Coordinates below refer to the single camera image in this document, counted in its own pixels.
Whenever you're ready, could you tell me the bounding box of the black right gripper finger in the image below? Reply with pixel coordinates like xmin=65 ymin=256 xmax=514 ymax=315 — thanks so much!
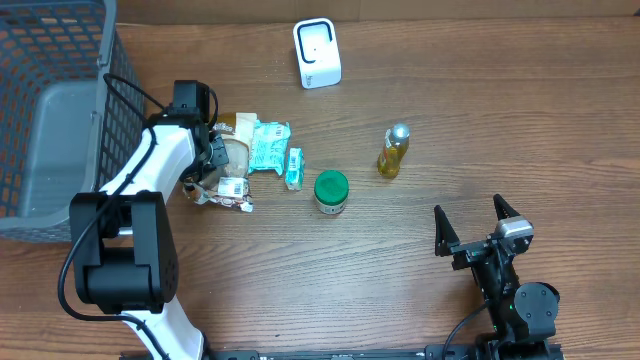
xmin=493 ymin=194 xmax=520 ymax=220
xmin=434 ymin=205 xmax=460 ymax=257

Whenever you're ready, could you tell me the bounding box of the brown snack bag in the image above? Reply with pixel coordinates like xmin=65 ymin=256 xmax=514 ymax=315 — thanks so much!
xmin=183 ymin=112 xmax=258 ymax=213

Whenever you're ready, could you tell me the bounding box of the teal snack packet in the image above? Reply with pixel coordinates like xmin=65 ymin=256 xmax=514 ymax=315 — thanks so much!
xmin=248 ymin=121 xmax=291 ymax=176

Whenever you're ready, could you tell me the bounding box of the teal tissue pack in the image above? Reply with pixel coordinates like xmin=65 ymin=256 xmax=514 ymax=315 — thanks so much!
xmin=285 ymin=148 xmax=305 ymax=191

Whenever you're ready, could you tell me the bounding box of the yellow oil bottle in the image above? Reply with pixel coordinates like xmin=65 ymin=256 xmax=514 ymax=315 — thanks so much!
xmin=377 ymin=123 xmax=410 ymax=178

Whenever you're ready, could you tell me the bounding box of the green lid jar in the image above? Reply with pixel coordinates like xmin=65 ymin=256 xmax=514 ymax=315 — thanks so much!
xmin=314 ymin=170 xmax=349 ymax=215

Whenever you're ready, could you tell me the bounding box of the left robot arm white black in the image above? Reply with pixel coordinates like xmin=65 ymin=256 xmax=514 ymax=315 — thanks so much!
xmin=57 ymin=80 xmax=228 ymax=359

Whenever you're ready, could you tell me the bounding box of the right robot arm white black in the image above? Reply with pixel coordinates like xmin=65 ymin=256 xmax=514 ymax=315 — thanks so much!
xmin=426 ymin=194 xmax=564 ymax=360

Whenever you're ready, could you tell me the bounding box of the white barcode scanner stand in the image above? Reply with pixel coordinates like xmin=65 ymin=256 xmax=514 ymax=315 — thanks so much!
xmin=292 ymin=18 xmax=342 ymax=90

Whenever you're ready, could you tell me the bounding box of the dark grey plastic basket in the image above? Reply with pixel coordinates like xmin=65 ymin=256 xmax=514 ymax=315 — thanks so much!
xmin=1 ymin=0 xmax=145 ymax=243

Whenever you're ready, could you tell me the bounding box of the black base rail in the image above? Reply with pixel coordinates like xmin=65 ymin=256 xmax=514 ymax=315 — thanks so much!
xmin=119 ymin=345 xmax=565 ymax=360

